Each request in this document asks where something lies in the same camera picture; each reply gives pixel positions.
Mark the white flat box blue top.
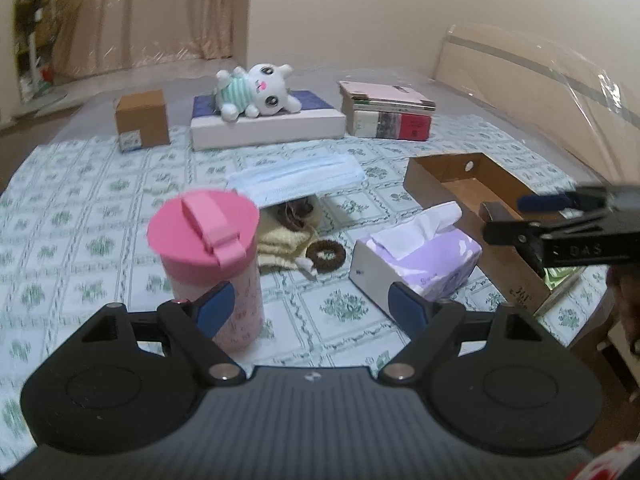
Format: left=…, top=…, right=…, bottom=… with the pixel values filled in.
left=190, top=89, right=347, bottom=151

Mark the yellow towel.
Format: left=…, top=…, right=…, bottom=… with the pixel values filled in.
left=257, top=200, right=323, bottom=279

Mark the thin white book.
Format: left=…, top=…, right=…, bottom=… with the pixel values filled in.
left=352, top=100, right=435, bottom=115

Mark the blue face mask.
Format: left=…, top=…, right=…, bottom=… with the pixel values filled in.
left=225, top=154, right=367, bottom=208

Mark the person's red white clothing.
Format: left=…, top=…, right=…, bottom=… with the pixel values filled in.
left=590, top=440, right=640, bottom=480

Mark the thick box red label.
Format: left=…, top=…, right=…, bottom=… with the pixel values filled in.
left=352, top=109, right=433, bottom=141

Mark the cluttered shelf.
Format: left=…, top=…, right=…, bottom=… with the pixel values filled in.
left=14, top=0, right=68, bottom=103

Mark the small brown cardboard box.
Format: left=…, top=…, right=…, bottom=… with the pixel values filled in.
left=114, top=89, right=171, bottom=152

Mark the brown hair scrunchie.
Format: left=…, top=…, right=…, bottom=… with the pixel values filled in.
left=305, top=239, right=347, bottom=275
left=276, top=199, right=315, bottom=232

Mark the green floral tablecloth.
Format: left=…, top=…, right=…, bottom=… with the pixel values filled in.
left=0, top=132, right=616, bottom=461

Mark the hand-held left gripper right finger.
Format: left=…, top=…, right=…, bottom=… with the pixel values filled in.
left=378, top=281, right=548, bottom=386

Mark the pink lidded cup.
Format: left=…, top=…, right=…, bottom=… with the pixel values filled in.
left=146, top=189, right=265, bottom=353

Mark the purple tissue pack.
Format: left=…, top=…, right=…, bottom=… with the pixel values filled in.
left=349, top=201, right=483, bottom=328

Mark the green cleaning cloth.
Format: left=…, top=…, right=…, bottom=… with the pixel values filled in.
left=542, top=266, right=583, bottom=291

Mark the cardboard tray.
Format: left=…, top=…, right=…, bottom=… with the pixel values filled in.
left=404, top=152, right=588, bottom=317

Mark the beige curtain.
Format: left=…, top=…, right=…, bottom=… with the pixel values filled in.
left=50, top=0, right=251, bottom=78

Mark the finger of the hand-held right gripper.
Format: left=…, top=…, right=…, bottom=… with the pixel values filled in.
left=516, top=185, right=608, bottom=213
left=479, top=201, right=551, bottom=276

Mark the plastic wrapped wooden headboard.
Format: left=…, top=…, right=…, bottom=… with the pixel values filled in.
left=434, top=24, right=640, bottom=181

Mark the pink cover book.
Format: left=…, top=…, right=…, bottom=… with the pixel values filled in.
left=337, top=80, right=437, bottom=108

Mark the white plush toy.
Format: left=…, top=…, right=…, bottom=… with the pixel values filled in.
left=212, top=62, right=303, bottom=122

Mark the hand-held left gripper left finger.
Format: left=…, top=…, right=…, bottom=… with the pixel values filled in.
left=75, top=280, right=247, bottom=386

